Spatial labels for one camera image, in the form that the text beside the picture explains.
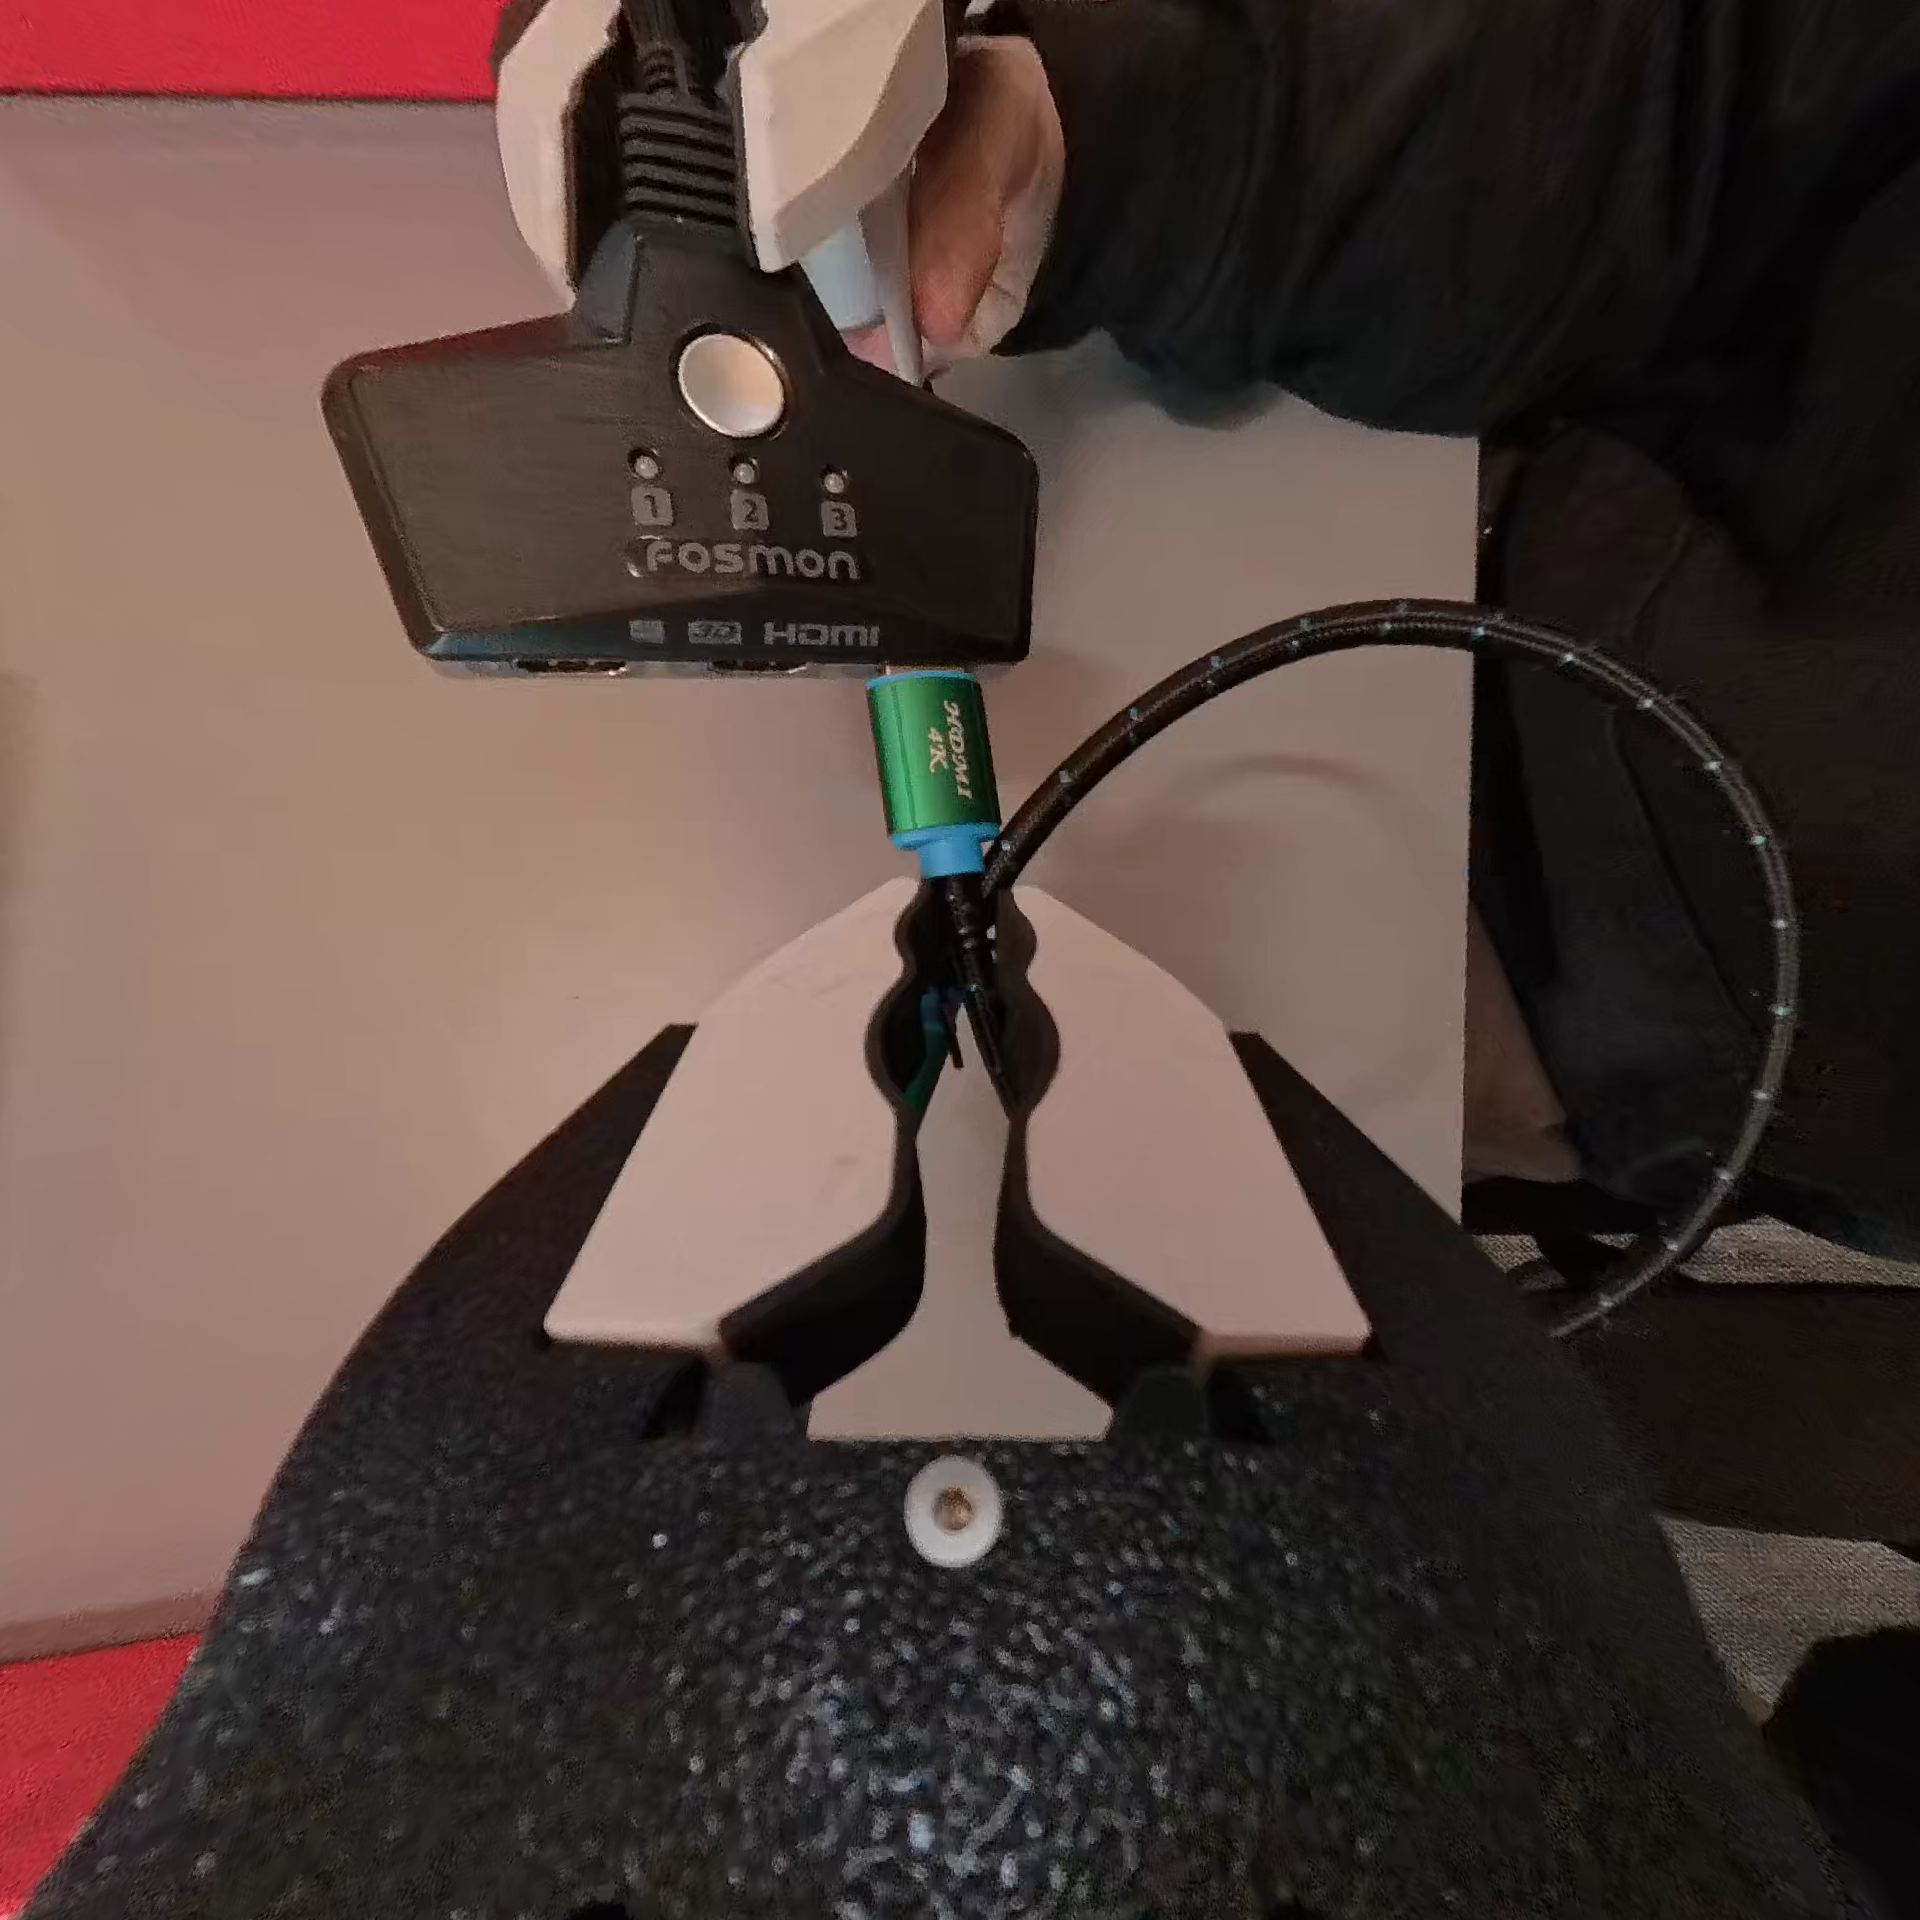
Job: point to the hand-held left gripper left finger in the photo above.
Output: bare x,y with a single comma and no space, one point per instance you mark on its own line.
750,1172

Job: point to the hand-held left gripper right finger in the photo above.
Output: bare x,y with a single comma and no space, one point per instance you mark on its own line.
1171,1172

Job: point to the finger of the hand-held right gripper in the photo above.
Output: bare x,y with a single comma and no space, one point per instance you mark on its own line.
545,134
841,107

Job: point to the red plastic bin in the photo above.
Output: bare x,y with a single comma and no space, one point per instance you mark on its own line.
227,43
61,1800

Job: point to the HDMI switch box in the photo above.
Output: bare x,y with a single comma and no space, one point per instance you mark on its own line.
494,482

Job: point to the person's right forearm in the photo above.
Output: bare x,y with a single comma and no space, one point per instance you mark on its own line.
1426,195

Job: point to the white desk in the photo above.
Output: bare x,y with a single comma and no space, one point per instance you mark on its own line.
301,1050

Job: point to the person's right hand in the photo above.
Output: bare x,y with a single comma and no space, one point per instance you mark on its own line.
992,195

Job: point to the person's black hoodie body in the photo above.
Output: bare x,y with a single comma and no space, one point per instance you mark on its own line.
1695,824

